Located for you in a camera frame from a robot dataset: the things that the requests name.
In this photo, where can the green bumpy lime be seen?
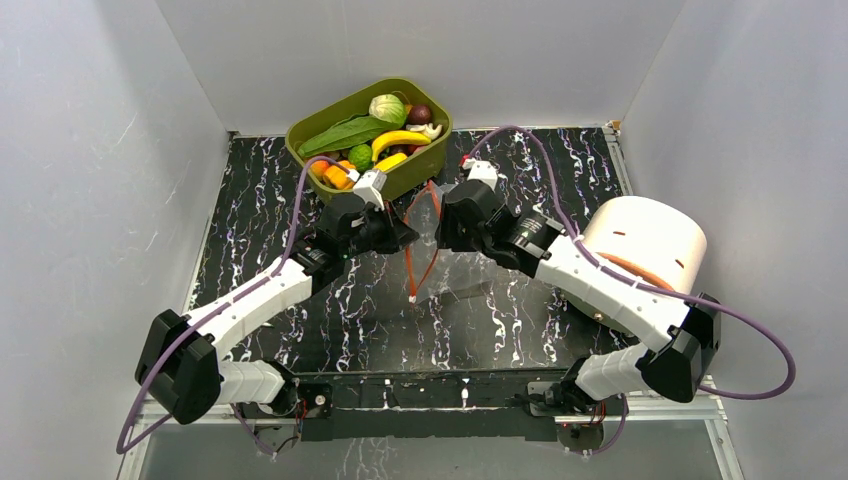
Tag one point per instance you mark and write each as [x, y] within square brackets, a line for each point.
[360, 157]

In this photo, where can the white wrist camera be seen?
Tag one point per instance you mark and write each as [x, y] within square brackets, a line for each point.
[368, 187]
[481, 171]

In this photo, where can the upper yellow banana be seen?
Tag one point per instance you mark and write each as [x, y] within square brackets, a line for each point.
[397, 137]

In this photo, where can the green white cabbage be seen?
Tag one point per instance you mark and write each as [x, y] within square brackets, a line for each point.
[388, 108]

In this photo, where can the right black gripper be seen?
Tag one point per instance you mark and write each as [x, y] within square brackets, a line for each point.
[452, 225]

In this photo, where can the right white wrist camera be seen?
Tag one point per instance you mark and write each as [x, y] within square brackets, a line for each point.
[481, 171]

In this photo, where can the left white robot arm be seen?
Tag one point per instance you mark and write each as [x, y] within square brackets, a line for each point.
[183, 363]

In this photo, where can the white orange cylinder drum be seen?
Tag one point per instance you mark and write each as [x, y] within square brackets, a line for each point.
[645, 238]

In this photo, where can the orange bell pepper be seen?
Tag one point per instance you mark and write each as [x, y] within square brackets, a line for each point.
[341, 177]

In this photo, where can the yellow banana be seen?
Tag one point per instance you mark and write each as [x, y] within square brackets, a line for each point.
[397, 137]
[388, 163]

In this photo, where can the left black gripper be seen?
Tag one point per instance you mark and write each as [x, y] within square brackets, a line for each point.
[398, 234]

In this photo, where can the lower yellow banana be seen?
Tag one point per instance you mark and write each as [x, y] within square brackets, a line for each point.
[388, 163]

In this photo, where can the green leafy vegetable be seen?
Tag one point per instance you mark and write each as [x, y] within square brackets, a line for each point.
[345, 135]

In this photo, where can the clear zip top bag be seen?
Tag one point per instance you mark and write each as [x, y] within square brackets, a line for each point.
[434, 272]

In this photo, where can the olive green plastic bin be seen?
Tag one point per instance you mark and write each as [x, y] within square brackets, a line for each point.
[426, 163]

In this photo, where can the dark purple fruit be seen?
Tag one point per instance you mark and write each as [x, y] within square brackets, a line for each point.
[419, 115]

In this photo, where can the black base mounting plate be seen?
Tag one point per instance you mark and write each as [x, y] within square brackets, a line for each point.
[523, 403]

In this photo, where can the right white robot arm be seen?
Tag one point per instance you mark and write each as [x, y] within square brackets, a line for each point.
[678, 335]

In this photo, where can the small orange fruit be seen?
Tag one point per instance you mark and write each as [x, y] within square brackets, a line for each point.
[318, 168]

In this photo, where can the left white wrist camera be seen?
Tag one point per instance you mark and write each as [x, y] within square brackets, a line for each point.
[368, 187]

